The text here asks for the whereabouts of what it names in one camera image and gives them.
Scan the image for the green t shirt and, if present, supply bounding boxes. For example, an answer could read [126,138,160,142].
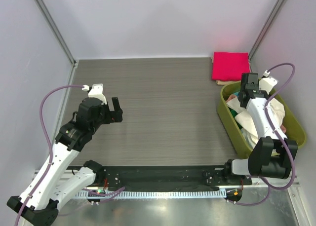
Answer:
[229,108,238,119]

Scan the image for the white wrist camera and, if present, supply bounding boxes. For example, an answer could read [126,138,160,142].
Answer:
[88,83,107,104]
[259,70,278,94]

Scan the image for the folded red t shirt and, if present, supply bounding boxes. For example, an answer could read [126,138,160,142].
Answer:
[211,52,250,81]

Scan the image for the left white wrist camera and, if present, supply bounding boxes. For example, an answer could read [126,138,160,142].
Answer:
[88,83,107,104]

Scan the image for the right aluminium frame post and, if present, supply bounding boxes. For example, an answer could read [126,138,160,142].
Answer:
[248,0,287,62]

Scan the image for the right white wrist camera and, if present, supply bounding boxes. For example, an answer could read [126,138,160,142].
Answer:
[259,70,278,94]

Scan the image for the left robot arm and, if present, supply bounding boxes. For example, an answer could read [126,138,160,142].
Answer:
[7,97,123,226]

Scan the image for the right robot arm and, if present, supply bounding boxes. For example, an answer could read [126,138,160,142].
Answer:
[222,73,298,185]

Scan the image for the white slotted cable duct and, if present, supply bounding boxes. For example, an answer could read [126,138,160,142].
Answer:
[74,188,227,200]

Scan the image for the aluminium rail profile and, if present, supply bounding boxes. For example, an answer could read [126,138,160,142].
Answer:
[56,169,300,188]

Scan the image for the olive green plastic basket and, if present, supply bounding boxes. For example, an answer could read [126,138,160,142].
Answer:
[217,81,307,159]

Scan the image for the aluminium frame post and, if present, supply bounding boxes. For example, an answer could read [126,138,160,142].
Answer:
[248,0,287,62]
[29,0,78,66]

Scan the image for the cream white t shirt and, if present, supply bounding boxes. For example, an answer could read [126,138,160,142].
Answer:
[226,93,285,149]

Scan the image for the left aluminium frame post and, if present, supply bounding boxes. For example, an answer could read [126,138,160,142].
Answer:
[29,0,78,66]

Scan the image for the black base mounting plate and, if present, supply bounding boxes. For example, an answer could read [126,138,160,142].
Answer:
[93,164,252,192]

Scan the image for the pink t shirt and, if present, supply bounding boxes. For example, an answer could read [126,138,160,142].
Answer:
[280,125,286,133]

